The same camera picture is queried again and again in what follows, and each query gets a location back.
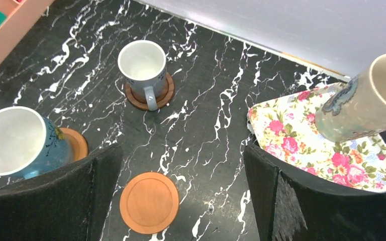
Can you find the blue patterned mug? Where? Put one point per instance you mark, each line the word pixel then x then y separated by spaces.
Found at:
pixel 30 144

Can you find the dark wooden coaster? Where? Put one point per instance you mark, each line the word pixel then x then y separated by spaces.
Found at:
pixel 163 99

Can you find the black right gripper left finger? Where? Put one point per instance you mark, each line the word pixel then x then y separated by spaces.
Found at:
pixel 68 203

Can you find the orange plastic file organizer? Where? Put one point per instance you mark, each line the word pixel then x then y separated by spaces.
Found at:
pixel 20 16

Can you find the small grey mug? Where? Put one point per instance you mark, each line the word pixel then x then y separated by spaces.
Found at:
pixel 143 63

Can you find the floral tray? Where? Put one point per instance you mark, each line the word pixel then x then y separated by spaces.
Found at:
pixel 284 127

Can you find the light wooden coaster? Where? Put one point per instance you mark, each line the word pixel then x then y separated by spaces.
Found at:
pixel 78 143
pixel 149 203

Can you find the tall beige mug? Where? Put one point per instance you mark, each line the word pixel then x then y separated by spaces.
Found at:
pixel 359 108

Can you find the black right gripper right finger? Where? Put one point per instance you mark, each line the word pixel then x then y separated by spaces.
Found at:
pixel 292 204

